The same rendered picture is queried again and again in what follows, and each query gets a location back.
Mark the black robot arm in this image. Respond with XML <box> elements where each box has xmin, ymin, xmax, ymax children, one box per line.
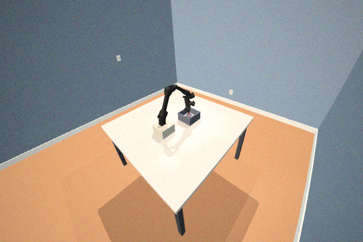
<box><xmin>157</xmin><ymin>84</ymin><xmax>195</xmax><ymax>126</ymax></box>

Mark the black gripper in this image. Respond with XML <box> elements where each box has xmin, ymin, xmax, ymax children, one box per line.
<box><xmin>184</xmin><ymin>101</ymin><xmax>191</xmax><ymax>113</ymax></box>

